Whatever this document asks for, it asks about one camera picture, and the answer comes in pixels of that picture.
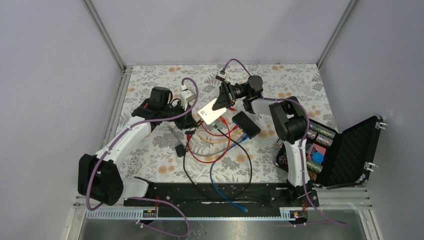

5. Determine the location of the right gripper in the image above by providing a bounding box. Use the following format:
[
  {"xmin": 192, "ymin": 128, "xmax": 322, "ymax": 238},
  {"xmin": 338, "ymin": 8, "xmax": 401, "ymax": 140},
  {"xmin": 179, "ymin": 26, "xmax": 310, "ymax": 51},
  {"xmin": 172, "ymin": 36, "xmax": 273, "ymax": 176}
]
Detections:
[{"xmin": 211, "ymin": 81, "xmax": 251, "ymax": 113}]

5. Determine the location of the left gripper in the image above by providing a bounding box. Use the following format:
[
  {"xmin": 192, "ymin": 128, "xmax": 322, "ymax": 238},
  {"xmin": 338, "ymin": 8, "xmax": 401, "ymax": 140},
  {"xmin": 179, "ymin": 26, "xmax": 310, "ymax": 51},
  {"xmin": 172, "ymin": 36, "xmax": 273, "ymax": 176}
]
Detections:
[{"xmin": 161, "ymin": 99, "xmax": 199, "ymax": 131}]

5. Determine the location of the grey ethernet cable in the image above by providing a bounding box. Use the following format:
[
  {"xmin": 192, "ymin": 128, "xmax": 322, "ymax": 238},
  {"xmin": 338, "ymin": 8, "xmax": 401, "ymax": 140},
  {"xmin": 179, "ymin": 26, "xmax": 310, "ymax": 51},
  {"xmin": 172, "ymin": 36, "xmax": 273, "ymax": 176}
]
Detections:
[{"xmin": 167, "ymin": 125, "xmax": 238, "ymax": 158}]

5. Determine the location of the white small switch box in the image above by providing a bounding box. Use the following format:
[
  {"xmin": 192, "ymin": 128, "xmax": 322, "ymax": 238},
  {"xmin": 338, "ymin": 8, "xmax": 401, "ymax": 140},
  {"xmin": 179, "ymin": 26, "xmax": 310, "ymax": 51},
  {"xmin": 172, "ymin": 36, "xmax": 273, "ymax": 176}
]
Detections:
[{"xmin": 197, "ymin": 98, "xmax": 228, "ymax": 125}]

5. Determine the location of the black cable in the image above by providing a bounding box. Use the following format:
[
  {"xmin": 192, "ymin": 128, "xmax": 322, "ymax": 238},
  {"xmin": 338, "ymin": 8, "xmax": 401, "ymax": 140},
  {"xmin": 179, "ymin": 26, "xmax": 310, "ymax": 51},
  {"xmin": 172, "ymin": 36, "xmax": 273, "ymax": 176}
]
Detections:
[{"xmin": 183, "ymin": 120, "xmax": 253, "ymax": 200}]

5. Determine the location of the black network switch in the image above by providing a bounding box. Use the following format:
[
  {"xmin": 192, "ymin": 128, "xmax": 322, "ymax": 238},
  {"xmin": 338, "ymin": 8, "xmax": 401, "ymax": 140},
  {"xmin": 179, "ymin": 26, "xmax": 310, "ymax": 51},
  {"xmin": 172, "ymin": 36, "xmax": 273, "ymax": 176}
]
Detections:
[{"xmin": 231, "ymin": 111, "xmax": 261, "ymax": 140}]

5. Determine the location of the red ethernet cable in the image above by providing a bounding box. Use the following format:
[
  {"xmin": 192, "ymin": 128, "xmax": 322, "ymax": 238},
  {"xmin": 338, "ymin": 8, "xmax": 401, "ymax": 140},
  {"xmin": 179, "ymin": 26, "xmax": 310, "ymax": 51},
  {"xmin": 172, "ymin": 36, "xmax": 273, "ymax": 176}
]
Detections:
[
  {"xmin": 198, "ymin": 119, "xmax": 239, "ymax": 138},
  {"xmin": 186, "ymin": 129, "xmax": 232, "ymax": 165}
]

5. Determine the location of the yellow cable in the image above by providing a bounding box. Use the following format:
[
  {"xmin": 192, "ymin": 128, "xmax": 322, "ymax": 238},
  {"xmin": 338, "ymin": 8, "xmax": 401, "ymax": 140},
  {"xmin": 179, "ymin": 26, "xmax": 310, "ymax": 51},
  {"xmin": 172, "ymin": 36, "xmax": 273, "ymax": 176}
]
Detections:
[{"xmin": 195, "ymin": 127, "xmax": 244, "ymax": 144}]

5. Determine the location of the black power adapter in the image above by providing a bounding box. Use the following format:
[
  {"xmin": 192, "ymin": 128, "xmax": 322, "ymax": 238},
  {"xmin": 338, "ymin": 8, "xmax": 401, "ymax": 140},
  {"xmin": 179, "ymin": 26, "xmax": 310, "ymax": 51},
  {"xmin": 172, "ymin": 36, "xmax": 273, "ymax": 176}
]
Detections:
[{"xmin": 173, "ymin": 130, "xmax": 194, "ymax": 158}]

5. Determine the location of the blue ethernet cable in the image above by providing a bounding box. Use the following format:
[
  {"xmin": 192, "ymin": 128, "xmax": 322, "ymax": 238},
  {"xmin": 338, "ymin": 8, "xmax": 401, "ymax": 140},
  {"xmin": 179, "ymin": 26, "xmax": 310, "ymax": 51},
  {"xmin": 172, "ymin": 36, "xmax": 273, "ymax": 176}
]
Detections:
[{"xmin": 209, "ymin": 135, "xmax": 249, "ymax": 213}]

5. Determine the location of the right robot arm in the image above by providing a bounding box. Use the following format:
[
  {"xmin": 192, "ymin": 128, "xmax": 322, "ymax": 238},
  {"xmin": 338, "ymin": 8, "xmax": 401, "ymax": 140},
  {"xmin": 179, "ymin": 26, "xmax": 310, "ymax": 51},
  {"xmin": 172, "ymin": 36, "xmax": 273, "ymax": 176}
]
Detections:
[{"xmin": 212, "ymin": 73, "xmax": 311, "ymax": 206}]

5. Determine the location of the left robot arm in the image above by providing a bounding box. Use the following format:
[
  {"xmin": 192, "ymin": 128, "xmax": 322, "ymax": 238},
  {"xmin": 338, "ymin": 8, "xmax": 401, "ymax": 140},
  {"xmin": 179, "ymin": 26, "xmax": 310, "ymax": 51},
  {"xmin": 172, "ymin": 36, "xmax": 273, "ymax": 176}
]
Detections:
[{"xmin": 77, "ymin": 85, "xmax": 198, "ymax": 206}]

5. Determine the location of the floral table mat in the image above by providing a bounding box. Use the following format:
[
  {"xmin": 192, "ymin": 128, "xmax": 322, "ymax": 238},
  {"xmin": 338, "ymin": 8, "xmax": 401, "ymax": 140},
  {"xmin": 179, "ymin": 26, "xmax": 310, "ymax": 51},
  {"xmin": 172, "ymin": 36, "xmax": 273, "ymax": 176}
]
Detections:
[{"xmin": 117, "ymin": 62, "xmax": 337, "ymax": 183}]

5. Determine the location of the black case with chips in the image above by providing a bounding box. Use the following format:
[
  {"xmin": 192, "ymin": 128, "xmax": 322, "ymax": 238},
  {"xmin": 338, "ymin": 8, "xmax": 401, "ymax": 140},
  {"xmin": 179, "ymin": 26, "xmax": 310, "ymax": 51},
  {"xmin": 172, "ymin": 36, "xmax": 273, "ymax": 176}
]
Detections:
[{"xmin": 274, "ymin": 114, "xmax": 388, "ymax": 190}]

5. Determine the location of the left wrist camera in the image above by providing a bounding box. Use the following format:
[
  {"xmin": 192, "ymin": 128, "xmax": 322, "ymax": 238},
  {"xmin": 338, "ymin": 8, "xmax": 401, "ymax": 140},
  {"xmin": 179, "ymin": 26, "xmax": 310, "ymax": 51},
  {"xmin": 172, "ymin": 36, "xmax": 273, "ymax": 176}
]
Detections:
[{"xmin": 179, "ymin": 84, "xmax": 196, "ymax": 110}]

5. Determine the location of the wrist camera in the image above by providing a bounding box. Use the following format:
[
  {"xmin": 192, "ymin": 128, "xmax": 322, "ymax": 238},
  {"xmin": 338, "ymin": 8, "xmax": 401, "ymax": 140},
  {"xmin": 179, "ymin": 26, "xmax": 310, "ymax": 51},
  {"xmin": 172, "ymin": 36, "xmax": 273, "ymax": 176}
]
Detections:
[
  {"xmin": 179, "ymin": 84, "xmax": 196, "ymax": 110},
  {"xmin": 215, "ymin": 68, "xmax": 229, "ymax": 82}
]

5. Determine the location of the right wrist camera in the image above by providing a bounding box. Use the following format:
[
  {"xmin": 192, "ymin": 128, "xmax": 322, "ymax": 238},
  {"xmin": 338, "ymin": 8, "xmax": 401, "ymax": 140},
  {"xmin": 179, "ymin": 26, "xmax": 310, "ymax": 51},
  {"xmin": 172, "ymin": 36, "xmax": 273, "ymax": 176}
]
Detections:
[{"xmin": 215, "ymin": 68, "xmax": 229, "ymax": 82}]

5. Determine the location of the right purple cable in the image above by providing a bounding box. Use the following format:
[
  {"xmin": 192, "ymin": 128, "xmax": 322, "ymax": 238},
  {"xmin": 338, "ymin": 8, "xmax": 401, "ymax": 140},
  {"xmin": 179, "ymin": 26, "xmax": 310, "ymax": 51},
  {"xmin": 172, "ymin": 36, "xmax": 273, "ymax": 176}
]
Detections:
[{"xmin": 216, "ymin": 58, "xmax": 348, "ymax": 227}]

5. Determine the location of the purple cable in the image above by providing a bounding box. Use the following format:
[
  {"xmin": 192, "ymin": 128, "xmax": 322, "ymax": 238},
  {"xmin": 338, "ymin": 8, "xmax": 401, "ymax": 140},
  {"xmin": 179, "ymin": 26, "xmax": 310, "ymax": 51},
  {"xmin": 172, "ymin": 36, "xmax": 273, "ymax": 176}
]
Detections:
[
  {"xmin": 216, "ymin": 58, "xmax": 348, "ymax": 227},
  {"xmin": 86, "ymin": 77, "xmax": 200, "ymax": 238}
]

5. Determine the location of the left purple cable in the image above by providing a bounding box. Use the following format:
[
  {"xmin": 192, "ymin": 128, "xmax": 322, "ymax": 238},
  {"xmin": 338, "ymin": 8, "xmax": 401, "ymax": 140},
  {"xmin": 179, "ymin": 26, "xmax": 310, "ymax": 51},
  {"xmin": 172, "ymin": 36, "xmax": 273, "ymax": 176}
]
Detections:
[{"xmin": 86, "ymin": 77, "xmax": 200, "ymax": 238}]

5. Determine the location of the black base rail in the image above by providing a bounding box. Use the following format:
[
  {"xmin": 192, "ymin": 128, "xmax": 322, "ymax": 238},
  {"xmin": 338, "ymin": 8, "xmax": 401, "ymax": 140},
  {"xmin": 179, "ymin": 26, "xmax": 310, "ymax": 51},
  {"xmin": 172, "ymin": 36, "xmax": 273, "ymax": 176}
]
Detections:
[{"xmin": 123, "ymin": 183, "xmax": 319, "ymax": 218}]

